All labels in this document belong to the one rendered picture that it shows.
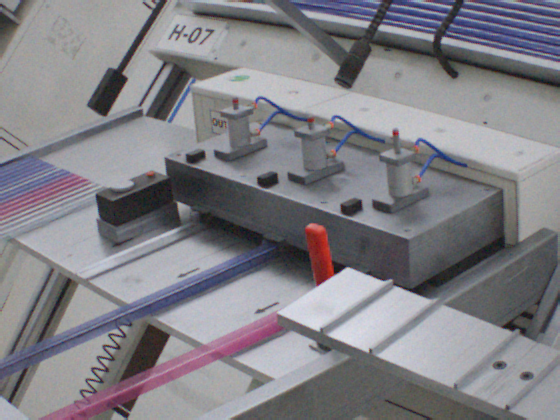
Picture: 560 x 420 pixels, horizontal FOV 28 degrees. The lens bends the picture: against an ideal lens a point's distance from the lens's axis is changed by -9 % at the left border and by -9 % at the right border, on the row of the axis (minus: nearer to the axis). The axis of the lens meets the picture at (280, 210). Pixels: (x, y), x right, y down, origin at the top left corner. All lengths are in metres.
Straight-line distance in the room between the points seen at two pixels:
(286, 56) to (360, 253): 0.44
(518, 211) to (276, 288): 0.23
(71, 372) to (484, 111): 2.78
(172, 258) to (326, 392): 0.29
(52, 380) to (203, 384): 0.70
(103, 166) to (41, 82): 0.98
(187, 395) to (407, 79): 2.25
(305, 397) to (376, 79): 0.51
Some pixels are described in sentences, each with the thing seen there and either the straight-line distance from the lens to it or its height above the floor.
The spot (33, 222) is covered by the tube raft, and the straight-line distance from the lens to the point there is 1.27.
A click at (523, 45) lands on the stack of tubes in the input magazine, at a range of 1.19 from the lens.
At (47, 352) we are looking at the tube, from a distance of 0.99.
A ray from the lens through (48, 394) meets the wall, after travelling 3.90.
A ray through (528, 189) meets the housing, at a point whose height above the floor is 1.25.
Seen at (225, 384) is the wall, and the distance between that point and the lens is 3.35.
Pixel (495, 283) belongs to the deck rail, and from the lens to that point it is 1.04.
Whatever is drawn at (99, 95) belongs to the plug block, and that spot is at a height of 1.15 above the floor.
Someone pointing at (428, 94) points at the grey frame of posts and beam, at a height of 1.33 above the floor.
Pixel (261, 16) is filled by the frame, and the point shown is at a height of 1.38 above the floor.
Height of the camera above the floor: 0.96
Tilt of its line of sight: 9 degrees up
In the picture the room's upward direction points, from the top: 28 degrees clockwise
